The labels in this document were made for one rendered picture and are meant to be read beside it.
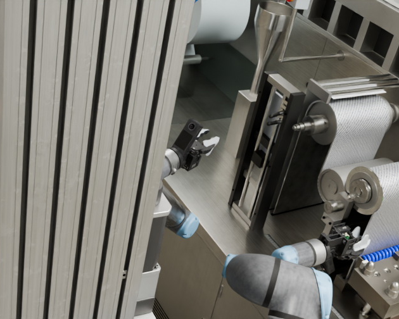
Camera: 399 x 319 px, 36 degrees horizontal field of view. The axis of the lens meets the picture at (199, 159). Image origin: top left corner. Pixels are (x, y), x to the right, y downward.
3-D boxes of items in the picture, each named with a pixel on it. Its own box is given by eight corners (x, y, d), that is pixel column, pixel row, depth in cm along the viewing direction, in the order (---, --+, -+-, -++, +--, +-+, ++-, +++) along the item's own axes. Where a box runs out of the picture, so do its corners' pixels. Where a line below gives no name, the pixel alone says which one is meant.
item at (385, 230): (352, 259, 195) (372, 213, 185) (403, 243, 207) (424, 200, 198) (353, 260, 195) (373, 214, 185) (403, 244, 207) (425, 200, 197)
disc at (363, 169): (339, 194, 196) (354, 156, 187) (340, 194, 196) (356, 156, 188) (370, 225, 186) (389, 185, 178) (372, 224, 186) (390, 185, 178)
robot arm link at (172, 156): (156, 147, 183) (176, 163, 180) (166, 142, 186) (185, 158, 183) (149, 166, 187) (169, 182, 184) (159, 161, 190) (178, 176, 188)
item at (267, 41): (215, 144, 260) (247, 16, 230) (242, 140, 268) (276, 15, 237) (234, 163, 251) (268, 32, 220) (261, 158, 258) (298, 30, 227)
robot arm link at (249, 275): (215, 293, 138) (218, 283, 186) (262, 307, 137) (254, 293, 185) (229, 242, 139) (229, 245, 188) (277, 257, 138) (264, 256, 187)
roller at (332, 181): (313, 191, 206) (324, 161, 199) (368, 178, 219) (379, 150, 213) (337, 212, 198) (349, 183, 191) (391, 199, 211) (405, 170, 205)
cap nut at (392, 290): (382, 290, 184) (387, 280, 182) (391, 287, 186) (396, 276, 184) (391, 299, 182) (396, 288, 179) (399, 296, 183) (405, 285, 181)
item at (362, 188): (372, 195, 181) (358, 208, 187) (376, 193, 182) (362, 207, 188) (358, 174, 184) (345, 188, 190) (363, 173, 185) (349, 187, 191)
